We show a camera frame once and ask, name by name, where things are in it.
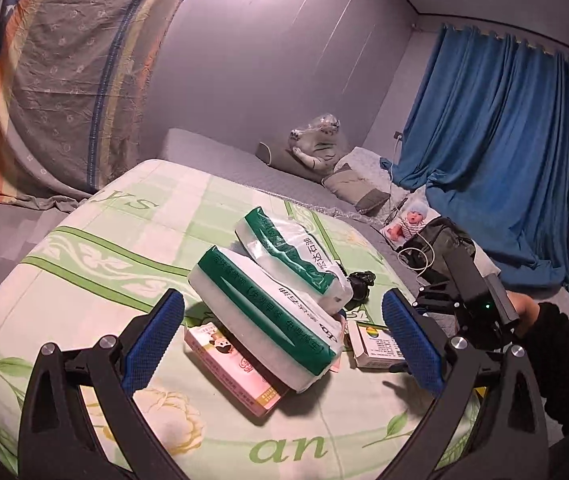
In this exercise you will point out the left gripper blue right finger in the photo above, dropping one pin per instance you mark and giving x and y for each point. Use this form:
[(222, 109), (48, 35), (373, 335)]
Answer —
[(509, 437)]

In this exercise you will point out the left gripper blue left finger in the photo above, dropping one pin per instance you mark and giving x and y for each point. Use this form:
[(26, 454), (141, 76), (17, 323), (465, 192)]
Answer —
[(57, 439)]

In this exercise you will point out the pink cartoon box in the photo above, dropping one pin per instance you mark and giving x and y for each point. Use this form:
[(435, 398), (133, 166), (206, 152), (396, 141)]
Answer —
[(235, 368)]

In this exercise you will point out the torn white tissue wrapper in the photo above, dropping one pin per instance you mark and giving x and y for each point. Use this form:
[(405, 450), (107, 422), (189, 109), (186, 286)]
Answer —
[(293, 256)]

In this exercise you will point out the green white tissue pack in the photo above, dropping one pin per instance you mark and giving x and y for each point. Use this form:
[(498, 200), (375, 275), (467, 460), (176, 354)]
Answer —
[(297, 342)]

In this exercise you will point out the person right hand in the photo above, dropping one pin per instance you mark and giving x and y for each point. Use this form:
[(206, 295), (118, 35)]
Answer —
[(527, 308)]

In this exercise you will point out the black backpack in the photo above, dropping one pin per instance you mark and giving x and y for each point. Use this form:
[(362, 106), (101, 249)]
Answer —
[(425, 251)]

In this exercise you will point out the baby picture pack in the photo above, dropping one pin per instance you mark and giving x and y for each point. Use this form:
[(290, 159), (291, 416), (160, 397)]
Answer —
[(411, 220)]

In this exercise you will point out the small white medicine box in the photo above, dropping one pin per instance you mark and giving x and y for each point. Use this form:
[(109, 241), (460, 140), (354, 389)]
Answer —
[(373, 346)]

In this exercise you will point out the white lace pillow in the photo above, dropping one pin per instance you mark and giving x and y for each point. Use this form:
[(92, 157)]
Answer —
[(367, 165)]

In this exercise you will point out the blue curtain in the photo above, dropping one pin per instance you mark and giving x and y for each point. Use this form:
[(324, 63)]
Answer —
[(488, 141)]

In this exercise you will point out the grey brown cushion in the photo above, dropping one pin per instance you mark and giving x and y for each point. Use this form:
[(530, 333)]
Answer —
[(354, 189)]

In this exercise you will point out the green floral table cloth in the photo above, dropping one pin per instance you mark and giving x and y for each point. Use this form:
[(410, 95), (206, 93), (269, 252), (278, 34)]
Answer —
[(114, 257)]

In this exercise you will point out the plush tiger in plastic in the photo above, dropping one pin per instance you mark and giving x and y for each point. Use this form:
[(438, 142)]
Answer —
[(319, 145)]

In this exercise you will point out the grey wedge pillow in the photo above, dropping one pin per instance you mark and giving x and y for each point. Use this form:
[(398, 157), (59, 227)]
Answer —
[(279, 156)]

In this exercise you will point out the striped grey hanging sheet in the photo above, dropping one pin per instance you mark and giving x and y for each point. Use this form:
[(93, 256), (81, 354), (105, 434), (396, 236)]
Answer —
[(74, 78)]

